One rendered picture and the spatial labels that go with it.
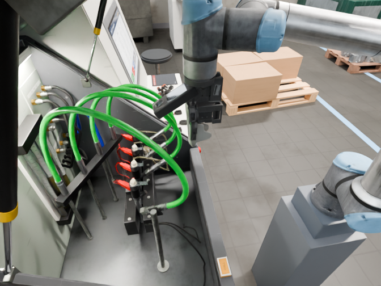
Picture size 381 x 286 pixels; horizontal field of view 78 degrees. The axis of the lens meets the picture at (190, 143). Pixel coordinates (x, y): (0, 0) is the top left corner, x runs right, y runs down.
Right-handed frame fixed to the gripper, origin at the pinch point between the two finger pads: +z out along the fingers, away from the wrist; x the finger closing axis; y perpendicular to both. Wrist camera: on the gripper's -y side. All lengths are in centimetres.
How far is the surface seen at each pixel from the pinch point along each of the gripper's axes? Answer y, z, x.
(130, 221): -20.7, 26.1, -5.6
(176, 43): 35, 106, 409
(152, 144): -9.6, -12.8, -14.1
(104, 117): -18.0, -17.6, -10.4
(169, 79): 1, 26, 95
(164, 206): -8.9, 7.3, -14.7
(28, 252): -46, 20, -15
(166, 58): 6, 58, 215
